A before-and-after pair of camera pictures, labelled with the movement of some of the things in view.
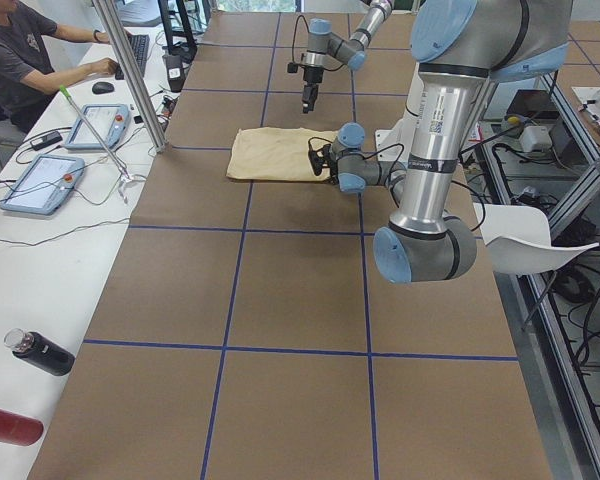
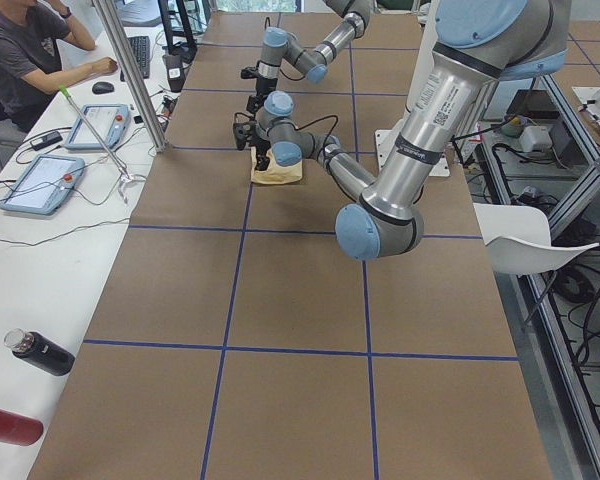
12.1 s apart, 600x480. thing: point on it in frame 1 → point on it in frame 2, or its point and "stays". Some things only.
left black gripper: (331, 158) → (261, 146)
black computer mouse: (102, 87) stays
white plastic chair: (518, 239) stays
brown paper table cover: (245, 332) stays
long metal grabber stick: (127, 179) stays
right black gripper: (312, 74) → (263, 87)
